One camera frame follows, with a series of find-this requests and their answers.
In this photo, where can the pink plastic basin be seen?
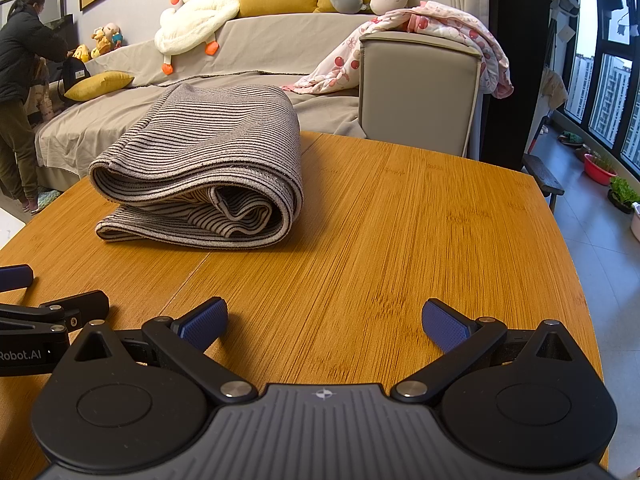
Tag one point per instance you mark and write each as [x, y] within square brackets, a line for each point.
[636, 220]

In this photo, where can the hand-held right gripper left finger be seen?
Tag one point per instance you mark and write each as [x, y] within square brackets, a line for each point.
[202, 321]

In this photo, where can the red plastic basin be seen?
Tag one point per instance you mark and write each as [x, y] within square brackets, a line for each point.
[600, 170]

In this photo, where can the small yellow cushion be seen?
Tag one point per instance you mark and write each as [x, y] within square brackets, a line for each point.
[97, 86]

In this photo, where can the dark wooden stool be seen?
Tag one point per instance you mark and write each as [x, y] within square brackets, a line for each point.
[542, 175]

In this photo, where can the green plant tray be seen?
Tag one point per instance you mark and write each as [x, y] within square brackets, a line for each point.
[622, 195]

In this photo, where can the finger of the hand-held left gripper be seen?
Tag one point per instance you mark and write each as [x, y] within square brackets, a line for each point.
[15, 277]
[87, 304]

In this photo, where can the pink floral blanket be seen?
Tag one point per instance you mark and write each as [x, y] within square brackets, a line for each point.
[450, 25]

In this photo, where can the white goose plush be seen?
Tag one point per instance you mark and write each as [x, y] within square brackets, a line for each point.
[200, 10]

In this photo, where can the small yellow plush toy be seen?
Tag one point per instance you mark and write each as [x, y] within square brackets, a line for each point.
[81, 53]

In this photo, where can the dark backpack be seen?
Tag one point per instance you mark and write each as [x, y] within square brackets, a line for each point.
[75, 77]

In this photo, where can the small cartoon plush dolls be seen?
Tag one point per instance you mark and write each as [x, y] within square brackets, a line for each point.
[106, 37]

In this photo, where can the black framed window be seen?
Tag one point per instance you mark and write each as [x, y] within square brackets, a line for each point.
[610, 90]

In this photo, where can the striped grey sweater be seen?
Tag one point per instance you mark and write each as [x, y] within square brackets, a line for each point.
[210, 150]

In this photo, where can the beige tote bag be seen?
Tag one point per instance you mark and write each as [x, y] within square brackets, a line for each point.
[42, 100]

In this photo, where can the grey covered sofa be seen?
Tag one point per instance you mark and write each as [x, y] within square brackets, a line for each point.
[275, 50]

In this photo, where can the beige hanging cloth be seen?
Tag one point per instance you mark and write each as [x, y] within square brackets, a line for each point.
[555, 87]

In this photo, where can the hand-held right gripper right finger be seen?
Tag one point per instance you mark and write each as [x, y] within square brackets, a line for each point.
[442, 324]

